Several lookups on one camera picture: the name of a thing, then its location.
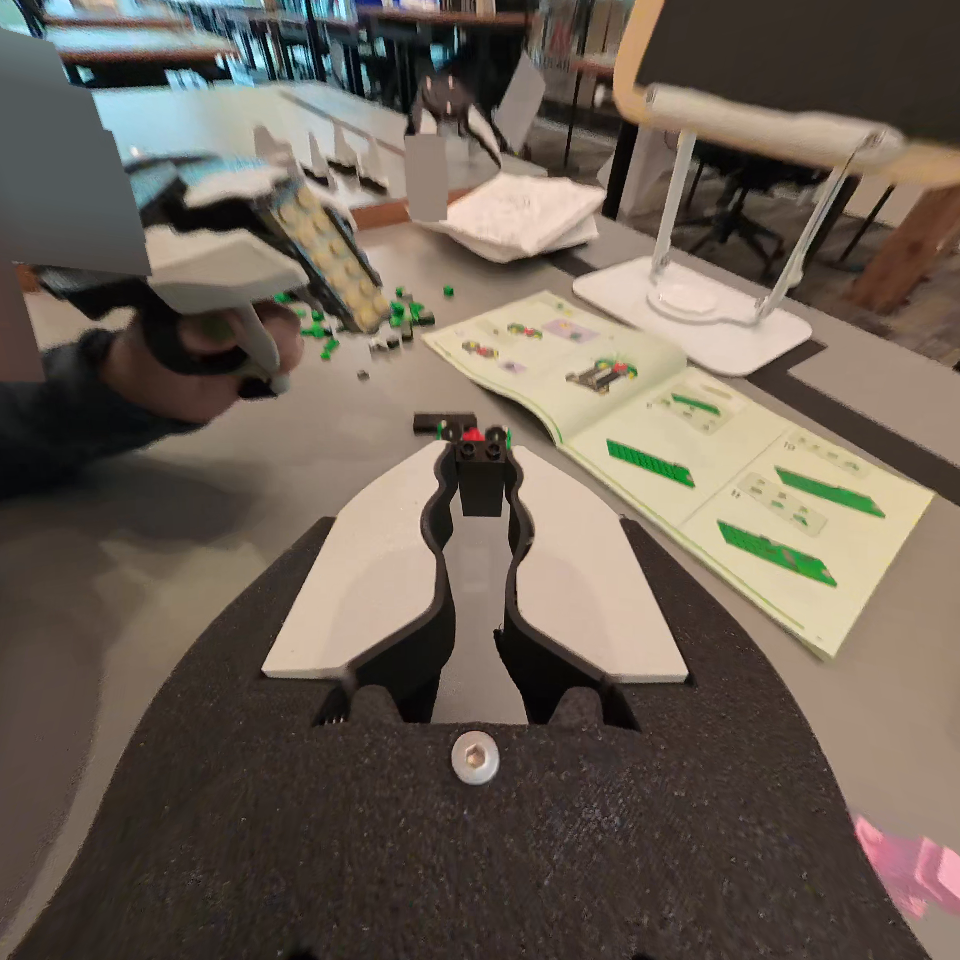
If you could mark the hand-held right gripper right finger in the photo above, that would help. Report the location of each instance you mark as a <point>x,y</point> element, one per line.
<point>585,600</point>

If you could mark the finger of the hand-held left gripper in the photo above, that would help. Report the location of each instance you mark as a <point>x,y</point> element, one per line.
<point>240,184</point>
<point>217,270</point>

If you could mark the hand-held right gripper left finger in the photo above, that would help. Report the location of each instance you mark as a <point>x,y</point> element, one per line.
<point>352,592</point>

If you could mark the black and tan brick assembly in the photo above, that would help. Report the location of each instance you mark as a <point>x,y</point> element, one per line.
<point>330,247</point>

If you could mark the black square brick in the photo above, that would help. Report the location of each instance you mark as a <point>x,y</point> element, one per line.
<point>480,487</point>

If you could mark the black tile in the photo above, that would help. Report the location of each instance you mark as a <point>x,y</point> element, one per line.
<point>435,421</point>

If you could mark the grey desk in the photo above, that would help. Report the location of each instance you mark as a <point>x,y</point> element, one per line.
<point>225,465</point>

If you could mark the person's left hand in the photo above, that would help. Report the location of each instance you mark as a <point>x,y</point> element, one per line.
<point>195,409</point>

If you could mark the pile of green bricks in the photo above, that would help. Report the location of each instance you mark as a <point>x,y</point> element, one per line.
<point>322,330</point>

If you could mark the background shelves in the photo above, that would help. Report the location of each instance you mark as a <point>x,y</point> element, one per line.
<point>300,30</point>

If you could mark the green instruction booklet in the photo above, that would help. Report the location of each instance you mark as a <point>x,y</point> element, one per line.
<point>675,450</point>

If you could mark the small red green brick assembly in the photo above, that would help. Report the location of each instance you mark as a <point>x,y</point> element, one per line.
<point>471,435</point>

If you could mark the spare black and white gripper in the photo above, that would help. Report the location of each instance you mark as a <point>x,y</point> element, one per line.
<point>442,94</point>

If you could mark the folded white paper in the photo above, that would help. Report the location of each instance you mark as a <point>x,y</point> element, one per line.
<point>525,210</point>

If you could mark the white tablet stand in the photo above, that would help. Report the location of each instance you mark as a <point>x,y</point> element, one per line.
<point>712,330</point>

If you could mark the black office chair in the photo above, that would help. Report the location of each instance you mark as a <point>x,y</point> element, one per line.
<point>742,217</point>

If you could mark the wood framed black screen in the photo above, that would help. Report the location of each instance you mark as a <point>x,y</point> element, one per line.
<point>787,52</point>

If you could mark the wooden post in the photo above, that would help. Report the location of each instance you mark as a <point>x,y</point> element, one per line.
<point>915,247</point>

